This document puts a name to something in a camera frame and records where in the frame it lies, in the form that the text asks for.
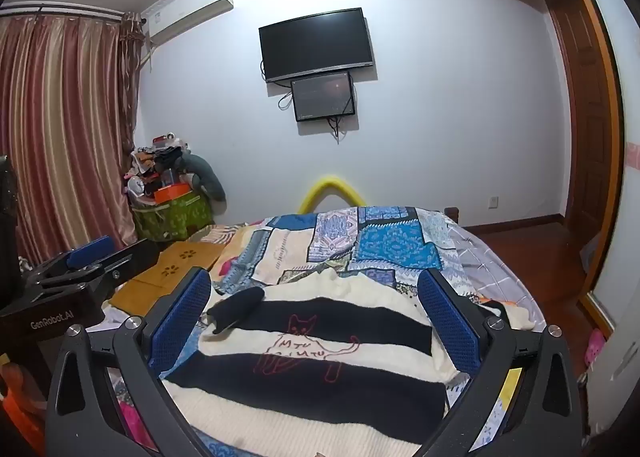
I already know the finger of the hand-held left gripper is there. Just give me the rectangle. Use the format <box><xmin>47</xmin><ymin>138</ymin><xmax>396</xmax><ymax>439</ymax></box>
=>
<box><xmin>37</xmin><ymin>238</ymin><xmax>162</xmax><ymax>295</ymax></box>
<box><xmin>22</xmin><ymin>236</ymin><xmax>117</xmax><ymax>283</ymax></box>

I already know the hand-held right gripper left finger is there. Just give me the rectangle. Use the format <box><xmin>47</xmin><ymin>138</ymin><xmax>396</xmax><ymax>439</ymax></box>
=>
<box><xmin>46</xmin><ymin>267</ymin><xmax>213</xmax><ymax>457</ymax></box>

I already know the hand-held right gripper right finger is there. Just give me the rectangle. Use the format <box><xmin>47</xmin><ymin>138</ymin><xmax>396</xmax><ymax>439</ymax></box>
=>
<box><xmin>416</xmin><ymin>268</ymin><xmax>583</xmax><ymax>457</ymax></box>

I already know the black and white striped sweater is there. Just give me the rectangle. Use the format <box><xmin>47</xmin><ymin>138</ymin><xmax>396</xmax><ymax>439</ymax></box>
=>
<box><xmin>160</xmin><ymin>267</ymin><xmax>534</xmax><ymax>457</ymax></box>

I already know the person's left forearm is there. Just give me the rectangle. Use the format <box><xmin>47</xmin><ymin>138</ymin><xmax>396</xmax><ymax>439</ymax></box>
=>
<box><xmin>0</xmin><ymin>362</ymin><xmax>49</xmax><ymax>457</ymax></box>

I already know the pile of mixed clothes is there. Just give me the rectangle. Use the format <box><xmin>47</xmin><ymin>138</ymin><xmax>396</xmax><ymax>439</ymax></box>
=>
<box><xmin>121</xmin><ymin>133</ymin><xmax>193</xmax><ymax>202</ymax></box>

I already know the tan paw print board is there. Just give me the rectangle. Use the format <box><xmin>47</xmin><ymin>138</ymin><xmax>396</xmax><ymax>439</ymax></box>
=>
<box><xmin>110</xmin><ymin>239</ymin><xmax>228</xmax><ymax>319</ymax></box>

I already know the orange box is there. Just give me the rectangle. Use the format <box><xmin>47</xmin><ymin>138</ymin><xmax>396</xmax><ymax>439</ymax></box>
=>
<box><xmin>152</xmin><ymin>182</ymin><xmax>194</xmax><ymax>206</ymax></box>

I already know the grey striped bedsheet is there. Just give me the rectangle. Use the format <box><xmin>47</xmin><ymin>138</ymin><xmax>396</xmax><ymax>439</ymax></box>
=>
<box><xmin>430</xmin><ymin>209</ymin><xmax>551</xmax><ymax>330</ymax></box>

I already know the blue patchwork printed blanket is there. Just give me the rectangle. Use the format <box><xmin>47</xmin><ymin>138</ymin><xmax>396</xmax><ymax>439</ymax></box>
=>
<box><xmin>102</xmin><ymin>206</ymin><xmax>551</xmax><ymax>457</ymax></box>

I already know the red striped curtain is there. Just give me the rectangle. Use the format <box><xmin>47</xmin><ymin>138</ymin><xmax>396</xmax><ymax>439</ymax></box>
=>
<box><xmin>0</xmin><ymin>12</ymin><xmax>144</xmax><ymax>264</ymax></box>

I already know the pink slipper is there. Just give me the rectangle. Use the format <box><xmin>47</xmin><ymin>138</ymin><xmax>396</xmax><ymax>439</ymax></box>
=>
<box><xmin>585</xmin><ymin>328</ymin><xmax>606</xmax><ymax>363</ymax></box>

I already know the white cabinet with pink stickers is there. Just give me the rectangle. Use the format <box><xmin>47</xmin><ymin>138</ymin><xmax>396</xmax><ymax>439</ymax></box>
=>
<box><xmin>580</xmin><ymin>127</ymin><xmax>640</xmax><ymax>443</ymax></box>

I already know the yellow foam tube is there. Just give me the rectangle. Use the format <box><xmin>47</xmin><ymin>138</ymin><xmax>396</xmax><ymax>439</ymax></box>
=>
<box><xmin>298</xmin><ymin>176</ymin><xmax>366</xmax><ymax>215</ymax></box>

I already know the curtain rod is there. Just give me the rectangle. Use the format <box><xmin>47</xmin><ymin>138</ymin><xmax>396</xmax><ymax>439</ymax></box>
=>
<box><xmin>0</xmin><ymin>3</ymin><xmax>127</xmax><ymax>22</ymax></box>

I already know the small black monitor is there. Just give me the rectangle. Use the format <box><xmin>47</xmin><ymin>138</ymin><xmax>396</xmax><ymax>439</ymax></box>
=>
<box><xmin>290</xmin><ymin>71</ymin><xmax>357</xmax><ymax>123</ymax></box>

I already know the white air conditioner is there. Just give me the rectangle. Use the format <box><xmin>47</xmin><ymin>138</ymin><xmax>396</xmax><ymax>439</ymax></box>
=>
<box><xmin>145</xmin><ymin>0</ymin><xmax>235</xmax><ymax>46</ymax></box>

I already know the brown wooden door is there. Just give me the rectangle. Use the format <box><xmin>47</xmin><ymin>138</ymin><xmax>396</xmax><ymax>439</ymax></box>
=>
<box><xmin>544</xmin><ymin>0</ymin><xmax>627</xmax><ymax>299</ymax></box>

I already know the black wall television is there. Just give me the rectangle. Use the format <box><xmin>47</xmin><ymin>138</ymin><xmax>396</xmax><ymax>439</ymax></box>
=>
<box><xmin>258</xmin><ymin>8</ymin><xmax>376</xmax><ymax>84</ymax></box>

